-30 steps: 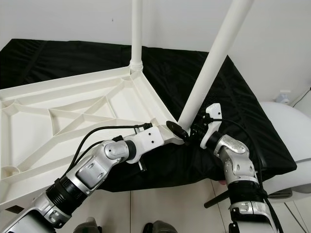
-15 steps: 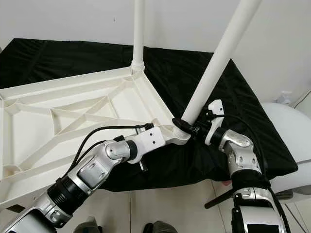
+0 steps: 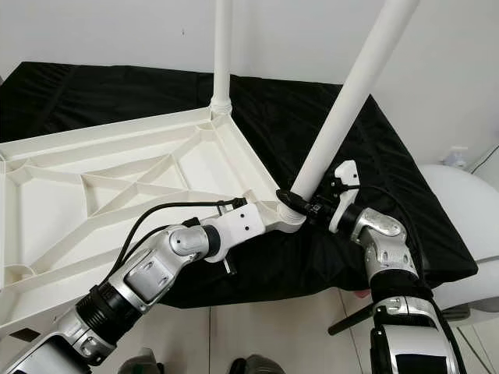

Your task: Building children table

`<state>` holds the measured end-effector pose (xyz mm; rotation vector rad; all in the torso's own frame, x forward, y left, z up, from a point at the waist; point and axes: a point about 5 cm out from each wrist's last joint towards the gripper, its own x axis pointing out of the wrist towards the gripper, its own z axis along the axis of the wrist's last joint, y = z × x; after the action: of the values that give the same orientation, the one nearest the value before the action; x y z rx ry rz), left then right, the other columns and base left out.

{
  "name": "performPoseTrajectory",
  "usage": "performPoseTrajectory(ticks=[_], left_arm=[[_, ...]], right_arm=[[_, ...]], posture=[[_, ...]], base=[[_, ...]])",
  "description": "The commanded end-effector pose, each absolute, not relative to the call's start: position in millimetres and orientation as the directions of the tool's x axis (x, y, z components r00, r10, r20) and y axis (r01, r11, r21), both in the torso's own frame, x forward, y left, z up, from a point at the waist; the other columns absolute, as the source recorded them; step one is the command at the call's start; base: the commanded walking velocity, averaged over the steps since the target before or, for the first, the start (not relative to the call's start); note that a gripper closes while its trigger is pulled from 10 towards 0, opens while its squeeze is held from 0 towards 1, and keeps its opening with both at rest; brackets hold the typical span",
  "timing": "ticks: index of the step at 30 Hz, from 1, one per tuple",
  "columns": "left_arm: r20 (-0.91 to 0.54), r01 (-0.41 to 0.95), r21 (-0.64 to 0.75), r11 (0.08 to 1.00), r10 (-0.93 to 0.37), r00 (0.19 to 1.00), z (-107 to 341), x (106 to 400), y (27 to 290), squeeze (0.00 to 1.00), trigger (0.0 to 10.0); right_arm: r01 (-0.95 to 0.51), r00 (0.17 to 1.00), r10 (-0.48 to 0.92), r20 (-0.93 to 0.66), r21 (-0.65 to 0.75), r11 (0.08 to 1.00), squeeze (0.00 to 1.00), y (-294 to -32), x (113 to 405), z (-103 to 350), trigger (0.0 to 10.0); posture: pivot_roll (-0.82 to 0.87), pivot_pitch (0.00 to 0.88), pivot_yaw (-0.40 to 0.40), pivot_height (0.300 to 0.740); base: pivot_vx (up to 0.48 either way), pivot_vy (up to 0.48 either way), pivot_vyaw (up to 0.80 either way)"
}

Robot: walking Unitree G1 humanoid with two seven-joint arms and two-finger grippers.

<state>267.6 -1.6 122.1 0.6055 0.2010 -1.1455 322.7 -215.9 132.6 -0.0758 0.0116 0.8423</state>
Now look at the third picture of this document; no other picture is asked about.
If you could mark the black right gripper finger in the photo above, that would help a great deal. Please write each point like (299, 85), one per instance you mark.
(292, 201)

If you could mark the white plastic children table top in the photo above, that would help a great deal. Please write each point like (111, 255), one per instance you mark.
(62, 226)

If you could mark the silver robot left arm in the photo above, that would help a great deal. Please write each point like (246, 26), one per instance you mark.
(148, 269)

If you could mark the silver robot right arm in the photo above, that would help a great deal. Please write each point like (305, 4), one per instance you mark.
(386, 241)

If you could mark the black tablecloth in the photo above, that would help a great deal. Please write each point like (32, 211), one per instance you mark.
(288, 132)

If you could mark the pink cloth piece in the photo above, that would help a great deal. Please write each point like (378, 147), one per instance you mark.
(360, 293)

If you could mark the grey robot right leg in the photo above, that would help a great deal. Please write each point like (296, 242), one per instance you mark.
(257, 365)

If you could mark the grey robot leg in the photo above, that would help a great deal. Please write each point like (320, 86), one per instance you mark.
(257, 365)
(140, 363)

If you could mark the black metal table leg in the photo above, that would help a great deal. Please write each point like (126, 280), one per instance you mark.
(351, 319)
(23, 335)

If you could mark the grey robot left leg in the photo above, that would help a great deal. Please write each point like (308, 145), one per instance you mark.
(140, 363)

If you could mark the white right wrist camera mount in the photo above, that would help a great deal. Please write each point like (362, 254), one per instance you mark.
(345, 214)

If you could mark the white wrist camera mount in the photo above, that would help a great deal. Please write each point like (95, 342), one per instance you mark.
(345, 214)
(238, 226)

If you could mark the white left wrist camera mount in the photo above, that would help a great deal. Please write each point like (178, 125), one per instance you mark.
(238, 226)

